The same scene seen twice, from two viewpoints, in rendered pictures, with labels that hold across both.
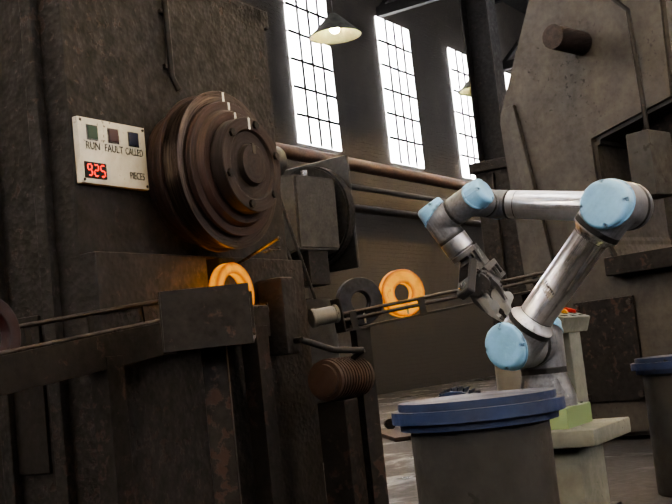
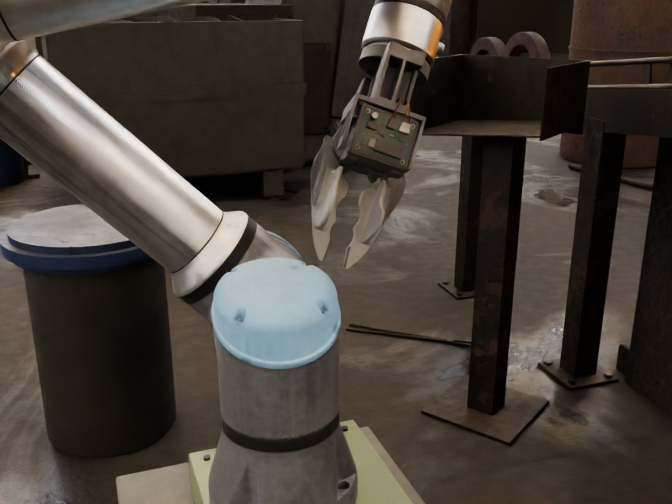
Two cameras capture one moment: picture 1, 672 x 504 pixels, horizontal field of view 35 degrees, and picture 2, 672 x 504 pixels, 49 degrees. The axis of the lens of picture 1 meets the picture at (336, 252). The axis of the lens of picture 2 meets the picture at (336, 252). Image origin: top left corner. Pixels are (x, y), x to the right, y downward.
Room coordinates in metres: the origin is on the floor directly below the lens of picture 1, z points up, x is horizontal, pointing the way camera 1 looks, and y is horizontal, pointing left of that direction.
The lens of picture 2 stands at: (3.22, -0.95, 0.83)
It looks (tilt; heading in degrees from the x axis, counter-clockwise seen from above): 19 degrees down; 130
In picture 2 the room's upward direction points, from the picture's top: straight up
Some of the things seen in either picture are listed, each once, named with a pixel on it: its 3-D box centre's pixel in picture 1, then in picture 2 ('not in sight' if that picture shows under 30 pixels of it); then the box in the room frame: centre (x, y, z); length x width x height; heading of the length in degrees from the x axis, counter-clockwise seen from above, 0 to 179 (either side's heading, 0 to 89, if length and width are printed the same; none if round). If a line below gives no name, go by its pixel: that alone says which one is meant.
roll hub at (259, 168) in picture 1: (247, 165); not in sight; (3.07, 0.23, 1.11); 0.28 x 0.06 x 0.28; 148
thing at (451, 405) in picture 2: (221, 443); (487, 246); (2.54, 0.32, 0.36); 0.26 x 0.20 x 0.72; 3
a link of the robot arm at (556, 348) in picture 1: (539, 341); (276, 340); (2.76, -0.49, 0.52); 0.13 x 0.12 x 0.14; 143
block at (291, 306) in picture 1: (278, 316); not in sight; (3.33, 0.20, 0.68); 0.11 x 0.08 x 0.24; 58
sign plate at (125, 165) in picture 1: (112, 154); not in sight; (2.89, 0.58, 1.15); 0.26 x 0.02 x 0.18; 148
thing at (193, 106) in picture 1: (221, 171); not in sight; (3.12, 0.31, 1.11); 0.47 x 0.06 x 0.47; 148
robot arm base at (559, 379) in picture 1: (545, 387); (282, 449); (2.76, -0.50, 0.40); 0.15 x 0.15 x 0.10
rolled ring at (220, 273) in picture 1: (232, 294); not in sight; (3.12, 0.32, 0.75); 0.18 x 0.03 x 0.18; 149
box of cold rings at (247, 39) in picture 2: not in sight; (169, 98); (0.42, 1.17, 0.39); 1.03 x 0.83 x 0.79; 62
